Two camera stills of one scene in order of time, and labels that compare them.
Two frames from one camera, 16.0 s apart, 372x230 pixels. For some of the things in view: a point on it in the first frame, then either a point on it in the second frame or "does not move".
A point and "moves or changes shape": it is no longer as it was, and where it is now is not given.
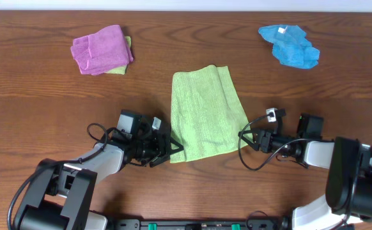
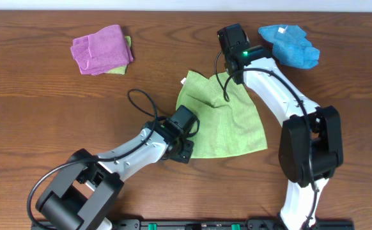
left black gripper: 162,152 → 186,157
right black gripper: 263,140 → 236,80
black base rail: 201,223 does not move
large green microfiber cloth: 207,114 moves or changes shape
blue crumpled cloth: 290,45 does not move
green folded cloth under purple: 121,70 does not move
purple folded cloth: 102,52 does not move
